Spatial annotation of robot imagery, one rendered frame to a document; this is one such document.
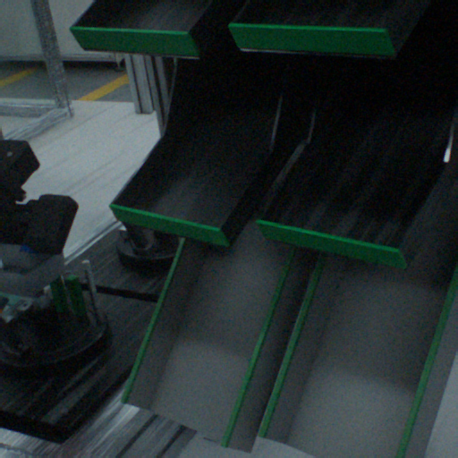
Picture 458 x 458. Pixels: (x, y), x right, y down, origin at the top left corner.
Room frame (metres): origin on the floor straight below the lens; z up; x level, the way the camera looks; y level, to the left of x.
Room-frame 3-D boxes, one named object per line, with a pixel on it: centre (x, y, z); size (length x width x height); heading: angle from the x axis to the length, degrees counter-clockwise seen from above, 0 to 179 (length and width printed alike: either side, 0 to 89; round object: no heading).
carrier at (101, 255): (1.10, 0.09, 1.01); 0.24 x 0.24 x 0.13; 57
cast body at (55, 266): (0.89, 0.22, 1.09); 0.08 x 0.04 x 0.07; 148
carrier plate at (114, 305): (0.88, 0.23, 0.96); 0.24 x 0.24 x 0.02; 57
